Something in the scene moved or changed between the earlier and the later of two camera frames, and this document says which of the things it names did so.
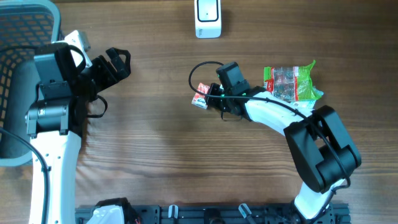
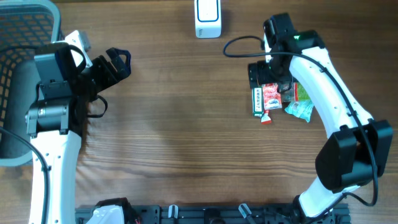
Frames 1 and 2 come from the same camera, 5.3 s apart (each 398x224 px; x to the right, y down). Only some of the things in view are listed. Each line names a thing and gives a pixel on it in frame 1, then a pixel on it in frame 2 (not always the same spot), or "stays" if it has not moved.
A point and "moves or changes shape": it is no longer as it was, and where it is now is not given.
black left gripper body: x=101 y=75 stays
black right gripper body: x=222 y=103 → x=267 y=73
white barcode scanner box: x=208 y=18 stays
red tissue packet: x=200 y=99 moves or changes shape
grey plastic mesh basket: x=25 y=26 stays
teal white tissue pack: x=303 y=104 stays
